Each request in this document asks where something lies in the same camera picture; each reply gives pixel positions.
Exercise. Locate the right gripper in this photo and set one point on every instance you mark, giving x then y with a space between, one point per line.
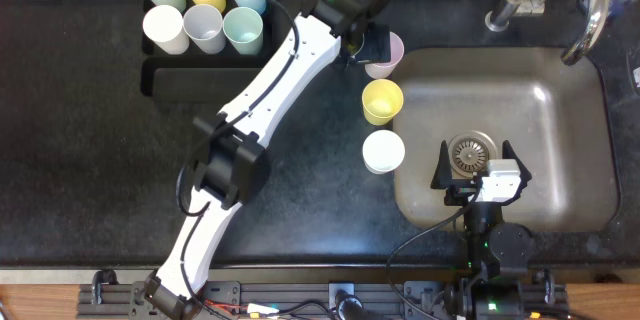
461 193

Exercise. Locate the pink cup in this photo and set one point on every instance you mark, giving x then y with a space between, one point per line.
396 55

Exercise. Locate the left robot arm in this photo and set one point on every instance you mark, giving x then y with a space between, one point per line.
305 55

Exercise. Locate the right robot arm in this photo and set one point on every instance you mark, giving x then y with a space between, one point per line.
510 247

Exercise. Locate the steel sink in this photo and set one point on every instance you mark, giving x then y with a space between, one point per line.
550 125

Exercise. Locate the white cup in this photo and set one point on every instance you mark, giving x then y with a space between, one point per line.
165 25
382 150

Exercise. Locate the steel tap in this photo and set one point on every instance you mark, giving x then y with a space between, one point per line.
597 5

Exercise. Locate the black tray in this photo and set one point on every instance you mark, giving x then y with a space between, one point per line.
200 85

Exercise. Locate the grey cup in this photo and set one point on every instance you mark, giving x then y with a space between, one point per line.
202 25

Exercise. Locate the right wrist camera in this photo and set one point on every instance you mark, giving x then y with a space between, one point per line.
500 182

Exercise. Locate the mounting rail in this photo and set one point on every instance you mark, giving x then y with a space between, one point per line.
295 295

